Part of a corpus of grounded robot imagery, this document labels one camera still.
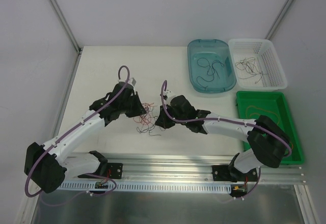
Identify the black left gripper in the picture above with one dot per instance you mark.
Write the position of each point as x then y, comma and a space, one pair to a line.
133, 103

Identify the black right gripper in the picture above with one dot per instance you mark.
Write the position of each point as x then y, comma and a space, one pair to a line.
166, 114

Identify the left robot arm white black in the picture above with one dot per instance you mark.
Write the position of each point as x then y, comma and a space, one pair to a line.
49, 164

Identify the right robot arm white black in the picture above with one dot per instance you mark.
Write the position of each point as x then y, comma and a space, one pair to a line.
269, 144

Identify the teal transparent plastic bin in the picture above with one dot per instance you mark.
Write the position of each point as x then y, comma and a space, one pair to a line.
210, 66

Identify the white perforated plastic basket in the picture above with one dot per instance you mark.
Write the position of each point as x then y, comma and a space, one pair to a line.
256, 65

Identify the green plastic tray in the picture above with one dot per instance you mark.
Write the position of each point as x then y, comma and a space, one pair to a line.
272, 107

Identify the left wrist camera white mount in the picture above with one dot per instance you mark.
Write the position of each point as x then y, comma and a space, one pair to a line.
130, 84

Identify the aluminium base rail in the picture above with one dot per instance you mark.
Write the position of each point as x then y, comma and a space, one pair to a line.
194, 169

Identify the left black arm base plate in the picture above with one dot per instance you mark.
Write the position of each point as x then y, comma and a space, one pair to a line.
111, 170

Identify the white slotted cable duct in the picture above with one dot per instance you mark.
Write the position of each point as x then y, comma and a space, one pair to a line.
146, 187

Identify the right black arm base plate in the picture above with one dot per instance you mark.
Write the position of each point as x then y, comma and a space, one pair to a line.
221, 173

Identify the left aluminium frame post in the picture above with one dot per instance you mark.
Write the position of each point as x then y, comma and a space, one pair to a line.
59, 14

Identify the aluminium frame post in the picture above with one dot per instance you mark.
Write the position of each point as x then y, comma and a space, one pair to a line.
59, 14
279, 19

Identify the right aluminium frame post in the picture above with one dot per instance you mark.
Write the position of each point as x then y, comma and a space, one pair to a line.
279, 19

